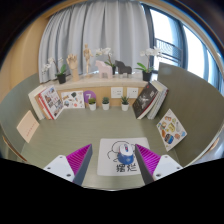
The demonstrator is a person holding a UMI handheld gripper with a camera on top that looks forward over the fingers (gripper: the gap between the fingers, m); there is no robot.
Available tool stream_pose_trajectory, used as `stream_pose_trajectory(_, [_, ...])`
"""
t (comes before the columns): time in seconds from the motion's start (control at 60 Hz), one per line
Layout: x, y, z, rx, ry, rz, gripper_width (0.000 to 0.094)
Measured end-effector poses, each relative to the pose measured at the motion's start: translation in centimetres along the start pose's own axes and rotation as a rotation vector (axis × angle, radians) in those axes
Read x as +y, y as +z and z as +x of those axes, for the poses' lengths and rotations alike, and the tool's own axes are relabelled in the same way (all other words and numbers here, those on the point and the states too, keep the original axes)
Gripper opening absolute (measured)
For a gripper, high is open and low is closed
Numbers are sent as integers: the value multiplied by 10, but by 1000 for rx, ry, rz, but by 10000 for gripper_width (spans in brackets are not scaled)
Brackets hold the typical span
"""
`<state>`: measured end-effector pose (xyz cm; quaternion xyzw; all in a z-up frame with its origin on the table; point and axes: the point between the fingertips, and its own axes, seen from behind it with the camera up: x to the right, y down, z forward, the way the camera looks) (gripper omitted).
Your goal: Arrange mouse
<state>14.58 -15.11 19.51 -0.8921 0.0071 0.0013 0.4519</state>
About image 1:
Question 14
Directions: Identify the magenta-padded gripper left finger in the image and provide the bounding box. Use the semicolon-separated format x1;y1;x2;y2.
43;143;93;187

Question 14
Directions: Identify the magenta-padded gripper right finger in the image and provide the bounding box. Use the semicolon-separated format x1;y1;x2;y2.
134;143;184;185

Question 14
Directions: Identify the white mouse pad with drawing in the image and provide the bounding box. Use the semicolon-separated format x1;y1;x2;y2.
96;137;152;177

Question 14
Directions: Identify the colourful illustrated card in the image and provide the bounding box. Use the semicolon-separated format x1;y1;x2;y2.
156;108;188;153

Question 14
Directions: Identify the beige book with red text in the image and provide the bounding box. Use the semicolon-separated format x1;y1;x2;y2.
16;109;40;144

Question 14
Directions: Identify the tan upright book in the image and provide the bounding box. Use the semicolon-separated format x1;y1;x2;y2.
34;94;51;120

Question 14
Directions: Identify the red-spined collage cover book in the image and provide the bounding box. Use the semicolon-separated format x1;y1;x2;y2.
38;85;65;121

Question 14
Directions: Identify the small plant in white pot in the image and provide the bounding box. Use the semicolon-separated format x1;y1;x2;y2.
120;95;130;112
87;97;98;112
101;96;111;111

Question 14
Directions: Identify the white card with stickers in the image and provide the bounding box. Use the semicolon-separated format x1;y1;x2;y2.
60;90;86;110

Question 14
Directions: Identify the black cover book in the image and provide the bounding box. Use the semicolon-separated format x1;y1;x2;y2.
132;82;160;120

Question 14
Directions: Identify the white book behind black book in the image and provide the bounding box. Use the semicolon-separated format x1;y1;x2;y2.
146;79;170;121

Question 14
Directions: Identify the green desk partition panel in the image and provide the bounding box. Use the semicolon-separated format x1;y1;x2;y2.
156;62;224;168
0;73;44;159

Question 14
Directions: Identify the white upright book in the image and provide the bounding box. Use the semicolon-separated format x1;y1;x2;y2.
27;84;48;121

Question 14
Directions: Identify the round purple number sign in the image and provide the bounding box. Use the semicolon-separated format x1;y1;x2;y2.
83;89;97;104

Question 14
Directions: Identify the white orchid in black pot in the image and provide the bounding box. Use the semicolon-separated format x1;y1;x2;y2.
95;47;117;76
134;47;163;83
41;57;68;85

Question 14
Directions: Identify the pink horse figure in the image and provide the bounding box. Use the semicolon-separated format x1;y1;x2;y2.
95;59;114;80

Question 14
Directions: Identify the black horse figure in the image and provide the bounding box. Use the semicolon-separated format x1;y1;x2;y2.
114;59;133;78

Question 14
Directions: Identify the wooden mannequin figure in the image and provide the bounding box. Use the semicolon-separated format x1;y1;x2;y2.
82;43;94;78

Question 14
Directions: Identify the dark-framed window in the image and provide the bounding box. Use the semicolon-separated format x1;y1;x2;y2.
143;4;224;96

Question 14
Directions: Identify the grey curtain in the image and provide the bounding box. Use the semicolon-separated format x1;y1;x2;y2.
38;0;154;84

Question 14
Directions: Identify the white wall socket plate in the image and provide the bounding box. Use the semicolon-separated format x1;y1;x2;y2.
126;86;140;100
110;86;124;99

